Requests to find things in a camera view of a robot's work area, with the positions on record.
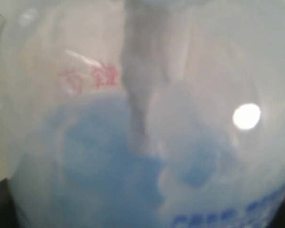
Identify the blue pump soap bottle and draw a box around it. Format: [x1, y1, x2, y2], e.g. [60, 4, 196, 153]
[0, 0, 285, 228]

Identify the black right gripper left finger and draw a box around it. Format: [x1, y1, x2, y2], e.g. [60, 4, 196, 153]
[0, 179, 20, 228]

